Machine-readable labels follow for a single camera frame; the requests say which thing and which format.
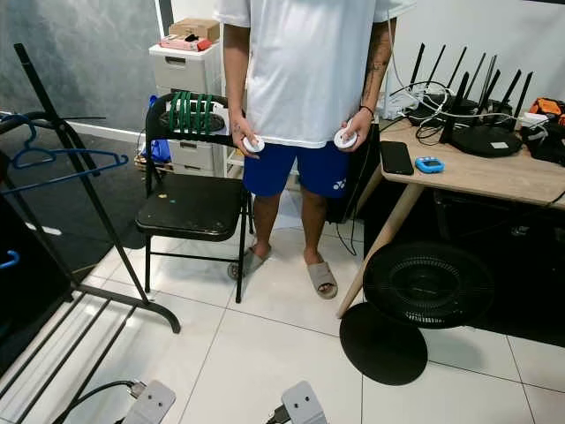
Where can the blue plastic hanger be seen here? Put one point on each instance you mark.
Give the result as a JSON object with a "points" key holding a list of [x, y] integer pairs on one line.
{"points": [[44, 159], [13, 259]]}

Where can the black metal clothes rack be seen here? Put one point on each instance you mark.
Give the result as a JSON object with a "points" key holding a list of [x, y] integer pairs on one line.
{"points": [[109, 221]]}

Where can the blue bag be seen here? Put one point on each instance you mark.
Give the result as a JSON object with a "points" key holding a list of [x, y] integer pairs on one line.
{"points": [[159, 146]]}

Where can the black folding chair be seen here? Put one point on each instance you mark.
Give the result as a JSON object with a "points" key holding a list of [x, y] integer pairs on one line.
{"points": [[192, 208]]}

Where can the white plastic drawer cabinet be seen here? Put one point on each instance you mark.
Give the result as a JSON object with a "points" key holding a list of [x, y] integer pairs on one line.
{"points": [[181, 69]]}

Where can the pink flat box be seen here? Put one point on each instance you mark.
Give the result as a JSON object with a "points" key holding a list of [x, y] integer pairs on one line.
{"points": [[184, 42]]}

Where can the white round controller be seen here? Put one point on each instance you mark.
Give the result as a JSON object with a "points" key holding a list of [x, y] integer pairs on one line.
{"points": [[346, 138], [253, 144]]}

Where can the brown cardboard box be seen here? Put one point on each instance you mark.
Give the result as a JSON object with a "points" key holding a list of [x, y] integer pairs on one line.
{"points": [[194, 29]]}

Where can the black smartphone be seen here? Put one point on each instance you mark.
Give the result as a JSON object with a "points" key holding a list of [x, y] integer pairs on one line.
{"points": [[396, 157]]}

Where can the small blue device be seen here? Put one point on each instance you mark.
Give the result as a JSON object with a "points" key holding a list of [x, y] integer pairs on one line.
{"points": [[429, 165]]}

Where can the black round floor fan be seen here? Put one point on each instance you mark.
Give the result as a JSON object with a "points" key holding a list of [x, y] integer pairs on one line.
{"points": [[428, 283]]}

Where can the black wifi router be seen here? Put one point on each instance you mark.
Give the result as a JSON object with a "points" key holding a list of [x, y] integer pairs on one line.
{"points": [[437, 110], [485, 141]]}

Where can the light wooden table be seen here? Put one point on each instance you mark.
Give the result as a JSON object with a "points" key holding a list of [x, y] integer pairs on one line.
{"points": [[477, 177]]}

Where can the black pouch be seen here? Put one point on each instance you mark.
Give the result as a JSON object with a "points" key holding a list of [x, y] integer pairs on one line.
{"points": [[549, 141]]}

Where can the orange item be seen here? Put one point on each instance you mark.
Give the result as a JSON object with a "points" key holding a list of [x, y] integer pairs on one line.
{"points": [[549, 108]]}

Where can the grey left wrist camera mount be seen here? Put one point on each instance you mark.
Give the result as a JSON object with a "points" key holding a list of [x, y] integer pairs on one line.
{"points": [[152, 405]]}

